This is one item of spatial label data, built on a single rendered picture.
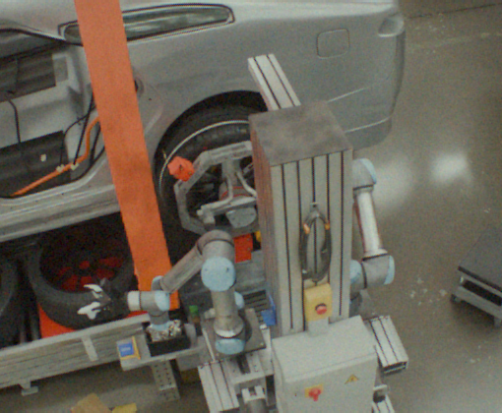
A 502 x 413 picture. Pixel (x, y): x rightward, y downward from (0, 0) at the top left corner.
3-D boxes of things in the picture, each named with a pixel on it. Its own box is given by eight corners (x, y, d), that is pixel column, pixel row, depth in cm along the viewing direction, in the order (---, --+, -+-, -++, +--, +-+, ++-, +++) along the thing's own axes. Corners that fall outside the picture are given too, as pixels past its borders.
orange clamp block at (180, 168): (191, 161, 380) (176, 154, 375) (195, 172, 375) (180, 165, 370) (182, 172, 383) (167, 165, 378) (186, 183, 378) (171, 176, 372)
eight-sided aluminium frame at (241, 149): (286, 213, 420) (281, 132, 382) (290, 222, 416) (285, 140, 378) (183, 241, 412) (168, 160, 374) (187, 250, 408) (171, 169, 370)
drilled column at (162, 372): (175, 383, 418) (162, 339, 388) (180, 398, 411) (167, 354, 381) (157, 388, 416) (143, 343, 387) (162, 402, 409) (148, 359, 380)
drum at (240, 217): (245, 195, 403) (243, 173, 393) (258, 224, 388) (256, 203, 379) (218, 202, 401) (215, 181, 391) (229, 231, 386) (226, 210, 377)
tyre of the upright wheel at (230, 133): (254, 209, 448) (297, 111, 410) (268, 239, 431) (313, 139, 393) (139, 202, 420) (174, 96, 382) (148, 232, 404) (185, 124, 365)
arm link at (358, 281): (329, 281, 342) (329, 260, 332) (359, 274, 343) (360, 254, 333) (336, 302, 333) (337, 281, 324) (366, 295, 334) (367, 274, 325)
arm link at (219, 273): (246, 328, 327) (233, 237, 289) (246, 358, 316) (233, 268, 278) (217, 329, 328) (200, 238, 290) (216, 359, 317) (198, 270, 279)
